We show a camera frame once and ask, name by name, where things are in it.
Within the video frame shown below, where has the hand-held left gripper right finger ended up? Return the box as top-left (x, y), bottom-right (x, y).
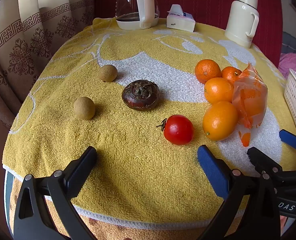
top-left (197, 144), bottom-right (281, 240)

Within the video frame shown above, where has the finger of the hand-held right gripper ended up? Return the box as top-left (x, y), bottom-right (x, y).
top-left (279, 129), bottom-right (296, 153)
top-left (247, 147), bottom-right (296, 183)

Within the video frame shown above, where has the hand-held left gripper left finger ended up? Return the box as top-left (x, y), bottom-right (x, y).
top-left (13, 146), bottom-right (97, 240)

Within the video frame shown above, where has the red tomato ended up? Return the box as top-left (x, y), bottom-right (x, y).
top-left (156, 114), bottom-right (195, 145)

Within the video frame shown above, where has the yellow and white towel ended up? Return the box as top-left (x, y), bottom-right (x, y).
top-left (2, 17), bottom-right (296, 230)

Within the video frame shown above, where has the smooth orange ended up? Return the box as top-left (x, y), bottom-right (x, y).
top-left (204, 77), bottom-right (235, 105)
top-left (202, 101), bottom-right (239, 141)

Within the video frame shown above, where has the orange inside plastic bag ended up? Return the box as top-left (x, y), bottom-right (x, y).
top-left (238, 89), bottom-right (266, 123)

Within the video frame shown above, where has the brown longan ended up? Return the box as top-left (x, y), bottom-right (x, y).
top-left (98, 64), bottom-right (118, 82)
top-left (73, 96), bottom-right (96, 120)

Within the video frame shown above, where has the orange-printed plastic bag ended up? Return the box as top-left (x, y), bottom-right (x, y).
top-left (232, 62), bottom-right (268, 147)

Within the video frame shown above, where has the pink cloth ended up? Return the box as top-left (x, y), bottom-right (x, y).
top-left (278, 52), bottom-right (296, 80)

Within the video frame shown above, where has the dark water chestnut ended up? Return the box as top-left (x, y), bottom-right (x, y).
top-left (121, 79), bottom-right (160, 112)

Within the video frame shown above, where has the rough-skinned mandarin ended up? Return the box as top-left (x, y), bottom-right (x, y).
top-left (195, 59), bottom-right (221, 84)
top-left (221, 66), bottom-right (242, 84)

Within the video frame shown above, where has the grey cushion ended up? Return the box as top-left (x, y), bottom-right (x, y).
top-left (282, 31), bottom-right (296, 55)

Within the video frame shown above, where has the cream thermos flask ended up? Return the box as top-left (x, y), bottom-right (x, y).
top-left (225, 0), bottom-right (260, 48)

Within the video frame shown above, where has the beige patterned curtain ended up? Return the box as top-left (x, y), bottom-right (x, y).
top-left (0, 0), bottom-right (96, 130)

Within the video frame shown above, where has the tissue pack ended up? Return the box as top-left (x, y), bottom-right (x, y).
top-left (166, 4), bottom-right (196, 32)

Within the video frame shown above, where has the glass kettle with cream handle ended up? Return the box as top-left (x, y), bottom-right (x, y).
top-left (115, 0), bottom-right (160, 30)

